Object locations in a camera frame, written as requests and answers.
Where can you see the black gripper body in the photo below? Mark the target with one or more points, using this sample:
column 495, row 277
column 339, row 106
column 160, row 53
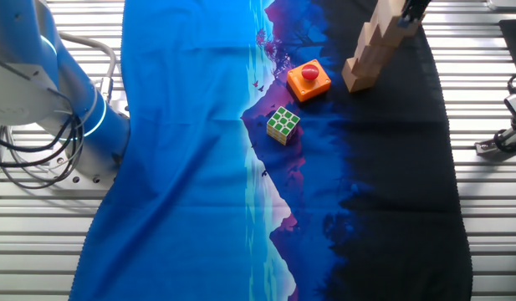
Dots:
column 418, row 6

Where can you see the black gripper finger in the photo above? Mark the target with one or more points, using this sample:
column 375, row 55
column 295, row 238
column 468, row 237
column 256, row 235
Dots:
column 408, row 20

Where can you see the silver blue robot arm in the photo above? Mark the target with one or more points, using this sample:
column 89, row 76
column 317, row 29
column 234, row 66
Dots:
column 52, row 92

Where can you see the black flat slab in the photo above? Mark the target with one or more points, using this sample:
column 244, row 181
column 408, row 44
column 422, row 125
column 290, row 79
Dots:
column 514, row 46

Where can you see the orange box with red button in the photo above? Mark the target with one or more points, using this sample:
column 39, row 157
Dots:
column 308, row 81

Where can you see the green faced puzzle cube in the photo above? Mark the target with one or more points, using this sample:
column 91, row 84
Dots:
column 283, row 125

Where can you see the blue black landscape cloth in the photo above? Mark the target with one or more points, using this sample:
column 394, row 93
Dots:
column 178, row 167

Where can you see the silver ribbed depth camera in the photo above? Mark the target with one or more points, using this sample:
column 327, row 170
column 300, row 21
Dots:
column 506, row 3

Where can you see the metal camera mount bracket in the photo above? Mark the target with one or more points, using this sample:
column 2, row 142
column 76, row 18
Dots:
column 498, row 144

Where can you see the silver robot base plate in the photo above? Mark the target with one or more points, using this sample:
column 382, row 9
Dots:
column 90, row 186

